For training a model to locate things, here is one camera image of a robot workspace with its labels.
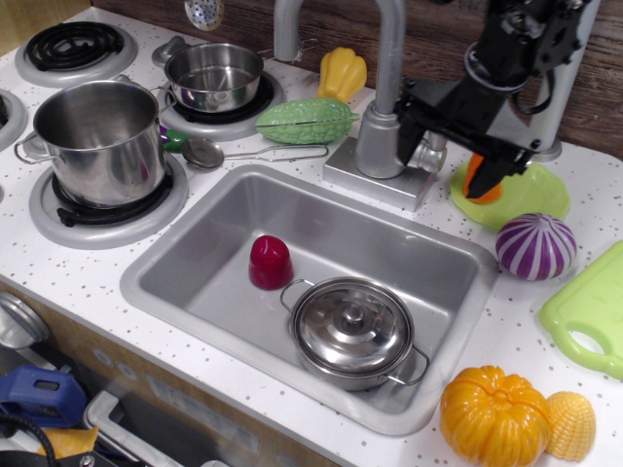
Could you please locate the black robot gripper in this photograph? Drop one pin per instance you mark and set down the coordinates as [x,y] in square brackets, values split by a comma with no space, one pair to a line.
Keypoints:
[474,112]

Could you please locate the silver faucet lever handle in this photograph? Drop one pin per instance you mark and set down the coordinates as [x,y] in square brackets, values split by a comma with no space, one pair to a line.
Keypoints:
[435,142]

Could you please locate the far left stove burner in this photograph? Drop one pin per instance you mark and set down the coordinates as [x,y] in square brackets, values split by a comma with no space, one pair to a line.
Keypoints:
[14,118]

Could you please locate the small steel strainer spoon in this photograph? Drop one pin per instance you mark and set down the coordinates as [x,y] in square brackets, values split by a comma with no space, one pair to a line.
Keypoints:
[205,154]

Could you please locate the small lidded steel pot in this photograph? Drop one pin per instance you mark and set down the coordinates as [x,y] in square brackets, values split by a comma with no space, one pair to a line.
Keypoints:
[353,333]

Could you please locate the grey vertical post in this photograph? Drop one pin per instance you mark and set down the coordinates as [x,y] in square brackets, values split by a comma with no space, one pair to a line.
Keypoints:
[547,123]

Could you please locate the purple striped toy onion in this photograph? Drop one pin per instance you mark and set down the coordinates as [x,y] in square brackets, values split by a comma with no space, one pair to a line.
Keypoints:
[536,247]

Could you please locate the green toy bitter gourd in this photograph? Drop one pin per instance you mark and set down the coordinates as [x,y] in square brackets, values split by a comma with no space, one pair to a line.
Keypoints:
[307,121]

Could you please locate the light green cutting board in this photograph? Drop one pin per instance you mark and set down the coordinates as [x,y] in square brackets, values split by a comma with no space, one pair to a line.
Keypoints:
[584,319]

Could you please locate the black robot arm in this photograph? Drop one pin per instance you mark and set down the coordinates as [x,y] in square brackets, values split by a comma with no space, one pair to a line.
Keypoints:
[551,28]

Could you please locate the silver toy faucet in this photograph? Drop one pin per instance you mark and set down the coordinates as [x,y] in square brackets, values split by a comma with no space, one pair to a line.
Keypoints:
[368,164]

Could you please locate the large steel pot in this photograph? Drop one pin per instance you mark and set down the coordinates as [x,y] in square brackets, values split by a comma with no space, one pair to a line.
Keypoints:
[103,140]

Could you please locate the purple toy eggplant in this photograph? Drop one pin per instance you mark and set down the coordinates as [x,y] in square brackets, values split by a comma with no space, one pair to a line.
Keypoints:
[172,140]

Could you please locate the back right stove burner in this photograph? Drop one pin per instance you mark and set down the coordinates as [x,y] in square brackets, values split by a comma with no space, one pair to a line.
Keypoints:
[225,126]

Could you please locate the hanging perforated steel ladle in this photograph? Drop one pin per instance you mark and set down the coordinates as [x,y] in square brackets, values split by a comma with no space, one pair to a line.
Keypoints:
[205,15]

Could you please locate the front stove burner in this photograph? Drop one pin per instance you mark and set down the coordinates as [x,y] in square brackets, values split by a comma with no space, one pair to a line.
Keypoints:
[72,225]

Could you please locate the yellow toy corn piece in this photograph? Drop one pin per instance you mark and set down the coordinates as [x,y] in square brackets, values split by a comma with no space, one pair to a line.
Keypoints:
[573,425]

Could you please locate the yellow cloth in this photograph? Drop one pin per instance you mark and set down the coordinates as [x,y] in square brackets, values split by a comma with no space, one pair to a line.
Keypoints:
[71,441]

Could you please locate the stove burner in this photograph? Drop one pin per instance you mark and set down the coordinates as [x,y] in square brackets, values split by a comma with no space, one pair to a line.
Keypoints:
[72,225]
[14,118]
[72,53]
[225,126]

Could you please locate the red toy pepper piece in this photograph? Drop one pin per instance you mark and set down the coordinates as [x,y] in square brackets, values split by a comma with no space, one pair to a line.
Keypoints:
[270,264]

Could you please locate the small steel saucepan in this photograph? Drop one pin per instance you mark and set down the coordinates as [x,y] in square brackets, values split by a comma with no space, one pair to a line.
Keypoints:
[211,77]

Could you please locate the light green toy plate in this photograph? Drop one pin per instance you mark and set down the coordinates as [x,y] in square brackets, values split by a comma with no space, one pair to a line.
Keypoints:
[538,190]

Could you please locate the silver oven knob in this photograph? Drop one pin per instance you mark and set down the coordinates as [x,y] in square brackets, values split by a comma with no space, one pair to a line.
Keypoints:
[21,326]

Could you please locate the yellow toy bell pepper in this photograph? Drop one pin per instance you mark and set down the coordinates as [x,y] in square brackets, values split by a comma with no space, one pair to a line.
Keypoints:
[343,73]

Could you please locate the orange toy pumpkin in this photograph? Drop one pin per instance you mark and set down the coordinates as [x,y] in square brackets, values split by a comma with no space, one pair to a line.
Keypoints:
[493,419]

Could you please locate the back left stove burner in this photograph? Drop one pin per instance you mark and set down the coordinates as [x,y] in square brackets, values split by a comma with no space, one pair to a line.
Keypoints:
[72,53]

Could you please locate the orange toy carrot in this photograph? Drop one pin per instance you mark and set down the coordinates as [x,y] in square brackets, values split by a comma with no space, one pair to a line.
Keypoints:
[489,197]

